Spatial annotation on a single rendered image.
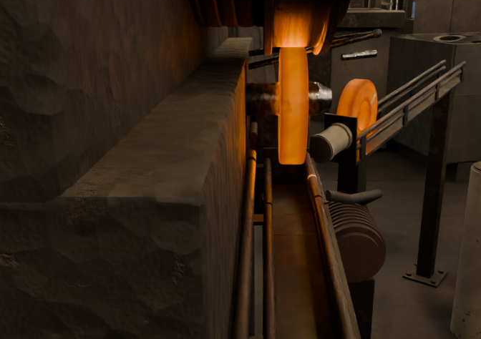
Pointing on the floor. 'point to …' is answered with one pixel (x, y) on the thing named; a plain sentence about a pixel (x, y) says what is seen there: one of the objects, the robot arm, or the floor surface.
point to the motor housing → (358, 257)
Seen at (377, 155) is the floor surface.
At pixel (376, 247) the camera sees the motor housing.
